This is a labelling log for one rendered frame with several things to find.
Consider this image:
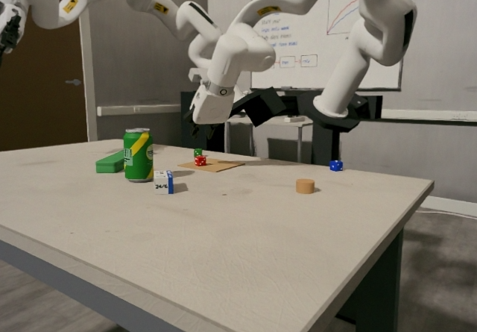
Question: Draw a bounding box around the green soda can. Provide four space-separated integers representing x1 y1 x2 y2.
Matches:
123 128 154 183

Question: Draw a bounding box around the tan flat mat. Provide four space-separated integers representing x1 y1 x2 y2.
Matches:
177 158 245 172

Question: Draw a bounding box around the tan short cylinder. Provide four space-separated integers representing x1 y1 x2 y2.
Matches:
296 178 315 194

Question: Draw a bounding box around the red die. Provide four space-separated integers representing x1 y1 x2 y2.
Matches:
195 156 206 166

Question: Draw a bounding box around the green rectangular box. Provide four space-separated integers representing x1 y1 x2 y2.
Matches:
95 150 124 173

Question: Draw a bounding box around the blue die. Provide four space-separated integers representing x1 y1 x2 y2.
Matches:
330 160 343 172

